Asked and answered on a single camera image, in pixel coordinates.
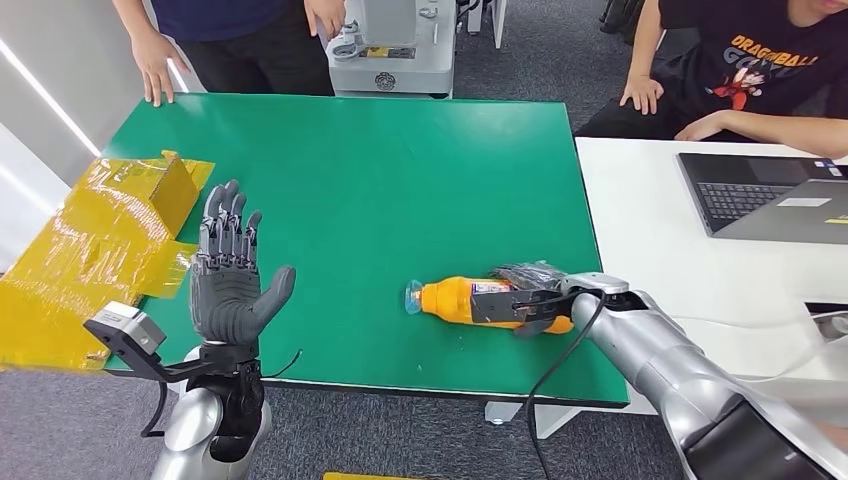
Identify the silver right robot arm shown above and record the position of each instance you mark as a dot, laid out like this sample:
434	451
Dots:
662	358

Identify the white machine with column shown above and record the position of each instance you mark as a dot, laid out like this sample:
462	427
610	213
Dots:
397	73

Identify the white table foot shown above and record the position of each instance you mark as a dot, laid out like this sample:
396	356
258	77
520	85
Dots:
501	412
556	420

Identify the orange plastic bottle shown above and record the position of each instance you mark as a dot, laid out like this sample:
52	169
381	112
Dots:
444	301

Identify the white desk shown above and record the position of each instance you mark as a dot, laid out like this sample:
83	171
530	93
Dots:
649	212

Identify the standing person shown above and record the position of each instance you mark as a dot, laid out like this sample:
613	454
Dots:
232	40

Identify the dark grey laptop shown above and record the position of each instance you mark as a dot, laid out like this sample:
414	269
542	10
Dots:
735	192

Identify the black and white device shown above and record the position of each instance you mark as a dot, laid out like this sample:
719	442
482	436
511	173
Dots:
831	323

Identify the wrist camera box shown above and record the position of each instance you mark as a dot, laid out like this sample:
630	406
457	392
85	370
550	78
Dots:
497	307
126	324

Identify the yellow flat item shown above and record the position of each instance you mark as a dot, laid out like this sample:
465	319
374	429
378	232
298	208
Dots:
364	477

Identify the yellow taped cardboard box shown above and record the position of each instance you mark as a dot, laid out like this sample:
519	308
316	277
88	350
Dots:
86	265

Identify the seated person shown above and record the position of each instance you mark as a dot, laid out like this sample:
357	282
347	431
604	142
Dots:
748	73

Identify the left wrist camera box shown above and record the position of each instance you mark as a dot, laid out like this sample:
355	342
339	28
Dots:
126	324

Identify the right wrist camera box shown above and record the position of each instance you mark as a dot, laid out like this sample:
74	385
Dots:
497	307

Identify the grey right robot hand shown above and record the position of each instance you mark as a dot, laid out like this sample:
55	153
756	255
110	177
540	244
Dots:
530	277

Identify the white furniture leg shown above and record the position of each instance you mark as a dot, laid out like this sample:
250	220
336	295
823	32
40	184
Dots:
493	20

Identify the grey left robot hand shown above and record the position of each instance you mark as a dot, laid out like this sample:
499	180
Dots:
225	305

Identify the green table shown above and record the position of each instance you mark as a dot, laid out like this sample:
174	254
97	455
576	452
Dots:
397	199

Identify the black background object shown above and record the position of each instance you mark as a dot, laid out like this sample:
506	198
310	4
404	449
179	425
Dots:
619	20

